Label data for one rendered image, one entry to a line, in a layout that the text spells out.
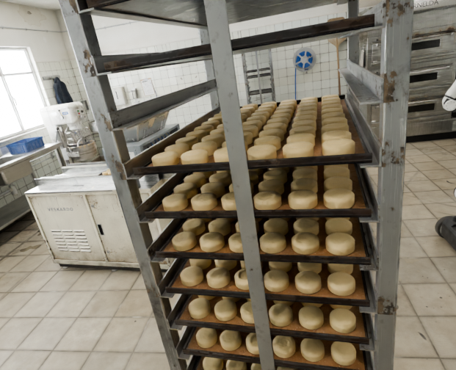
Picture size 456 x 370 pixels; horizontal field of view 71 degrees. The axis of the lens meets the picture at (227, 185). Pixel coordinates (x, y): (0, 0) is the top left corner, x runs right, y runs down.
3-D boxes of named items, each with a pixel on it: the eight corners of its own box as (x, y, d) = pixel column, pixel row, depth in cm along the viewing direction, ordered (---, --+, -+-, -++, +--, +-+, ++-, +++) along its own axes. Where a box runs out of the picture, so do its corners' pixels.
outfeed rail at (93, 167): (63, 172, 325) (61, 167, 323) (65, 172, 328) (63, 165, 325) (255, 161, 264) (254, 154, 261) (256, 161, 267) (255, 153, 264)
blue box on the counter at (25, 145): (28, 152, 443) (24, 142, 438) (9, 155, 447) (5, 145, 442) (45, 144, 480) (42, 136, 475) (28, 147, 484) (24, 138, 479)
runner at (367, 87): (338, 70, 99) (338, 59, 98) (347, 68, 98) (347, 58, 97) (360, 105, 43) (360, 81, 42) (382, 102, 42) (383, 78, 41)
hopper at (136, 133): (109, 145, 247) (104, 128, 242) (145, 128, 296) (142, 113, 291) (142, 142, 238) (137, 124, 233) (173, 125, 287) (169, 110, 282)
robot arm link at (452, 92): (453, 81, 230) (436, 106, 239) (455, 80, 222) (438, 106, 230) (468, 86, 227) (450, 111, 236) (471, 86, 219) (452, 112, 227)
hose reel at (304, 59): (317, 108, 600) (314, 45, 560) (319, 109, 585) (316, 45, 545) (295, 111, 608) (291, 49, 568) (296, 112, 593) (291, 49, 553)
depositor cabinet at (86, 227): (56, 270, 313) (23, 192, 282) (101, 232, 376) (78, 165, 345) (173, 277, 274) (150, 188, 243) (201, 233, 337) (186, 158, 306)
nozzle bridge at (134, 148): (114, 189, 253) (100, 148, 241) (156, 160, 317) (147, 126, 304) (150, 188, 243) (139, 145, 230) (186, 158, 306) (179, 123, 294)
